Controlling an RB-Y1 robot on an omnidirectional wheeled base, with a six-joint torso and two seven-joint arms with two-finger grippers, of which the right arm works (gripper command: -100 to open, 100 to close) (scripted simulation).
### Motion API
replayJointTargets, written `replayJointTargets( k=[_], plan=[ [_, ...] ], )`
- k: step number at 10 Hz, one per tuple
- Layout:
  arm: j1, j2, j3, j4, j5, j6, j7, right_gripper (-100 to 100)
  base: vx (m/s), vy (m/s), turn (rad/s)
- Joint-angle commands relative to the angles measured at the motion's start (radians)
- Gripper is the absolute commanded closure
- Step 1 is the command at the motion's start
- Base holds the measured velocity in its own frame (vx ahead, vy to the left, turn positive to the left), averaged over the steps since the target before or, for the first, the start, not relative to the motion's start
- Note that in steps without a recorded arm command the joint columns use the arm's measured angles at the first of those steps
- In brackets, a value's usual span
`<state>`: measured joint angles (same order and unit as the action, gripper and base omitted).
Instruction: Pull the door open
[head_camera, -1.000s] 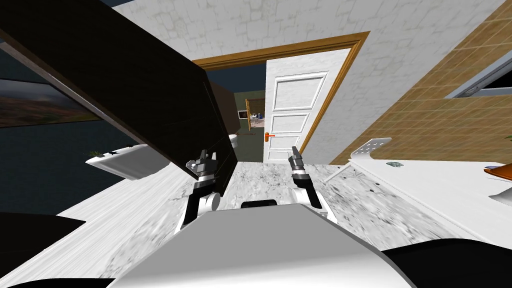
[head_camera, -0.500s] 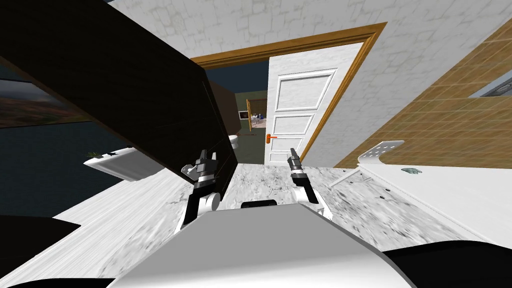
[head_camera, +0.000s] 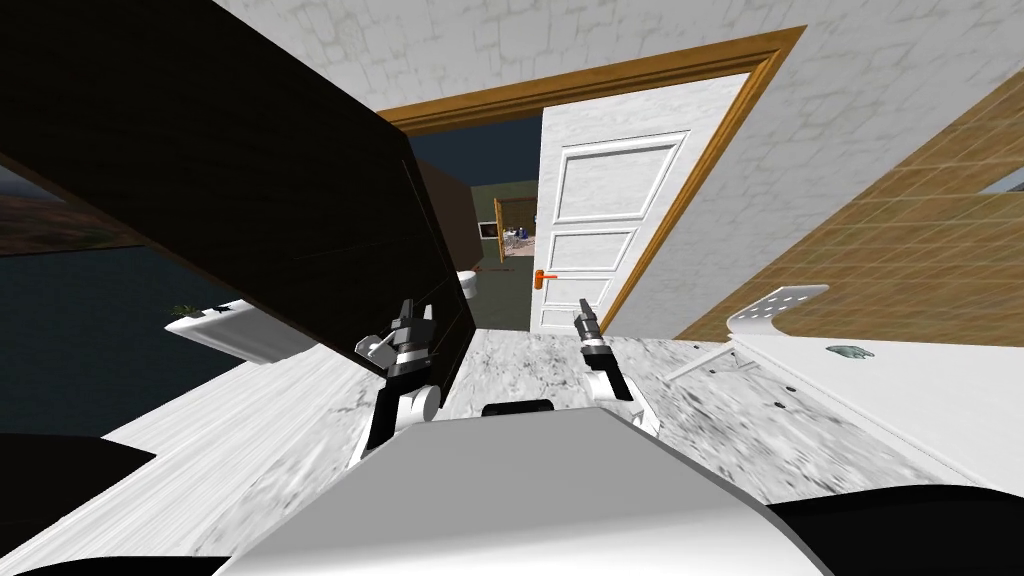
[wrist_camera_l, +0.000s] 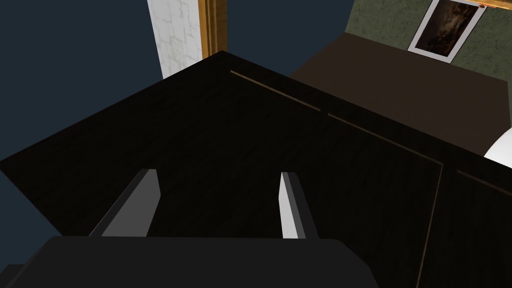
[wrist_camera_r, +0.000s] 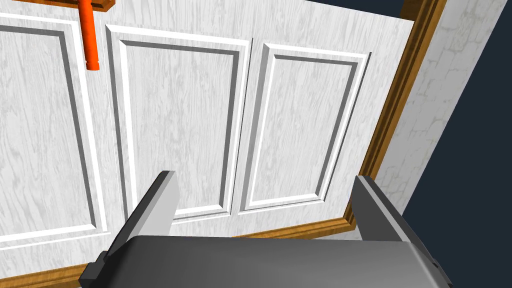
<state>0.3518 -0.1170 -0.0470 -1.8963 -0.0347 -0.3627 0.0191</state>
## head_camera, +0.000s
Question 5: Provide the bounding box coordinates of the grey lever door handle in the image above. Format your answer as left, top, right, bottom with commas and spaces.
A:
355, 331, 400, 363

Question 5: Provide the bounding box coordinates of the white panelled door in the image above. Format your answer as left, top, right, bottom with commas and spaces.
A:
527, 71, 754, 334

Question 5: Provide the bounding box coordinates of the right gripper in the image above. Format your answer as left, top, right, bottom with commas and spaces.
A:
574, 298, 608, 347

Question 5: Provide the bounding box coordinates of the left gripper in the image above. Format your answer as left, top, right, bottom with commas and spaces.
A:
388, 298, 438, 358

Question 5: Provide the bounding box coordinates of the dark brown door leaf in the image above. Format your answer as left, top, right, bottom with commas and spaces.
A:
0, 0, 480, 398

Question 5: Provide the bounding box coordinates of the white washbasin with plant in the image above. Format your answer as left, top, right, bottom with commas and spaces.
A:
163, 299, 323, 367

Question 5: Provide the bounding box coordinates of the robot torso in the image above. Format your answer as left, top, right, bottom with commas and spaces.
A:
227, 397, 837, 576

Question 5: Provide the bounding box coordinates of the white bathtub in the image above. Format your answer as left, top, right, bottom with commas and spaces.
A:
662, 283, 1024, 491

